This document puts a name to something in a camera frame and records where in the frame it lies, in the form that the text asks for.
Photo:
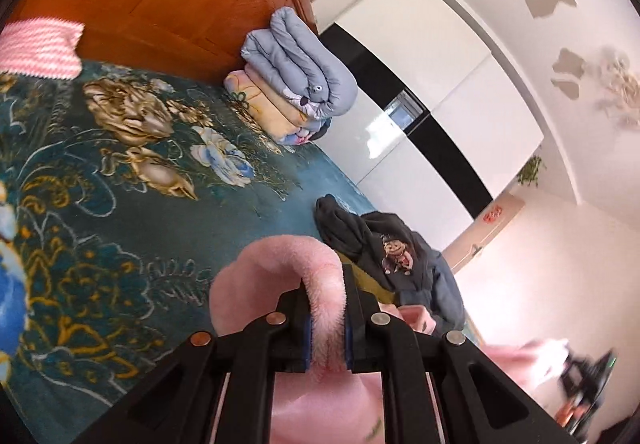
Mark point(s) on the pink fleece floral blanket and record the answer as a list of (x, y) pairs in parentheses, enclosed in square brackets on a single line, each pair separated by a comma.
[(328, 403)]

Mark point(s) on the mustard knitted sweater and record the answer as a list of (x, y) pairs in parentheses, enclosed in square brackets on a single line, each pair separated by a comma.
[(367, 283)]

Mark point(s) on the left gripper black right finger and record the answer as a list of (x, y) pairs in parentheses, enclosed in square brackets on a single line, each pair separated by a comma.
[(438, 389)]

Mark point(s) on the white and black wardrobe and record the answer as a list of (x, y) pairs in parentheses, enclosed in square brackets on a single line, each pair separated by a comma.
[(438, 130)]

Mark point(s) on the green hanging plant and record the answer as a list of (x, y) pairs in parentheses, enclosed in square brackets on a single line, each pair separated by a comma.
[(529, 174)]

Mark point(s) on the pink white striped cloth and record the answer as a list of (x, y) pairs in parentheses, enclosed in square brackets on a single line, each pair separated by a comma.
[(43, 47)]

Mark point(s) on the dark grey cartoon sweatshirt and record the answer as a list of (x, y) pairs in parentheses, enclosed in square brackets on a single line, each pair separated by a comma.
[(382, 245)]

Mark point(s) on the folded yellow floral blanket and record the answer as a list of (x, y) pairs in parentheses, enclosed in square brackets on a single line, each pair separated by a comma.
[(283, 122)]

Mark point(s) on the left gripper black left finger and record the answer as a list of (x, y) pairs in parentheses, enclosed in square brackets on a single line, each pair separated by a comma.
[(214, 389)]

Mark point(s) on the folded grey-blue quilt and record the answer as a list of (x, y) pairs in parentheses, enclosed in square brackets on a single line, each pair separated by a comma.
[(290, 57)]

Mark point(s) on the teal floral bed cover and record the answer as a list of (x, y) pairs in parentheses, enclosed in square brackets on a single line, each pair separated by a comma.
[(130, 191)]

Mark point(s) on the wooden door with red decoration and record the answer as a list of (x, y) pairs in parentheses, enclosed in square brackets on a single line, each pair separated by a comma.
[(491, 222)]

